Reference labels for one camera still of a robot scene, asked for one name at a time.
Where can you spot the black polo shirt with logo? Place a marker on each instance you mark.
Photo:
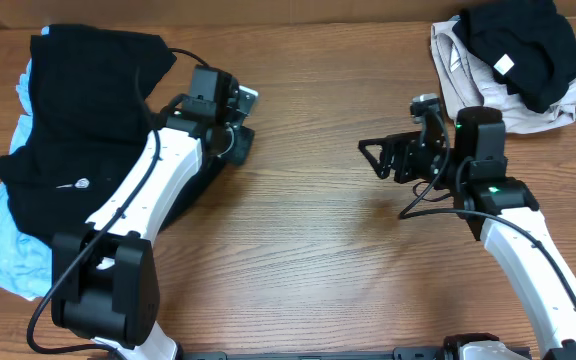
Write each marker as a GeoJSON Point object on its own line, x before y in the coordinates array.
{"type": "Point", "coordinates": [88, 127]}

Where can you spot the folded beige garment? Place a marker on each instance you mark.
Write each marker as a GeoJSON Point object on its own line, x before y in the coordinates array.
{"type": "Point", "coordinates": [467, 81]}

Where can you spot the folded black garment with tag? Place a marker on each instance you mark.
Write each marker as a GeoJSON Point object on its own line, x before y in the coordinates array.
{"type": "Point", "coordinates": [528, 44]}

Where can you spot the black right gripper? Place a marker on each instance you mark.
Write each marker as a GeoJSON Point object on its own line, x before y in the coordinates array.
{"type": "Point", "coordinates": [400, 156]}

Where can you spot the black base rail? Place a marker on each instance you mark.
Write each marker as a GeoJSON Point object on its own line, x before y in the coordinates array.
{"type": "Point", "coordinates": [400, 353]}

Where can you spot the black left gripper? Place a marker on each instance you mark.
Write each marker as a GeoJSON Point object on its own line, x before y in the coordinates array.
{"type": "Point", "coordinates": [241, 145]}

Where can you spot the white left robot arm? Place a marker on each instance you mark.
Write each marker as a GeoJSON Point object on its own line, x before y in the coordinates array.
{"type": "Point", "coordinates": [105, 286]}

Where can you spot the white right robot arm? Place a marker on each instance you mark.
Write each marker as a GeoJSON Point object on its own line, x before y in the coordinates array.
{"type": "Point", "coordinates": [500, 211]}

